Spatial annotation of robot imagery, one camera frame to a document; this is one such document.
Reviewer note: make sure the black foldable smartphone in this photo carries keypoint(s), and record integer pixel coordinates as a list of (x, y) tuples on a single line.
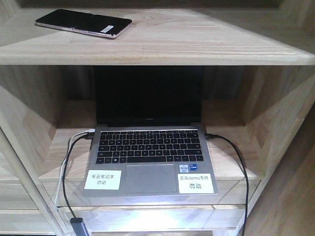
[(84, 23)]

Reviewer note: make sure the grey laptop computer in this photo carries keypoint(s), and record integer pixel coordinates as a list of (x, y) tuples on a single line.
[(148, 125)]

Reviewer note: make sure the white right paper label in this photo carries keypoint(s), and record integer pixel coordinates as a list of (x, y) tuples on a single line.
[(195, 184)]

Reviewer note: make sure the white paper label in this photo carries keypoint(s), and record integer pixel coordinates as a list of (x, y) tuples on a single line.
[(103, 180), (195, 184)]

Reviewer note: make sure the white left paper label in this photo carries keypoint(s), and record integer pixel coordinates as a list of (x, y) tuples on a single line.
[(103, 180)]

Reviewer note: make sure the wooden shelf unit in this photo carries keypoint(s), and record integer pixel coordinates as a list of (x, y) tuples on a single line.
[(259, 66)]

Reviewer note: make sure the grey usb hub adapter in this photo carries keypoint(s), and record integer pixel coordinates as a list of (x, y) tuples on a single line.
[(79, 226)]

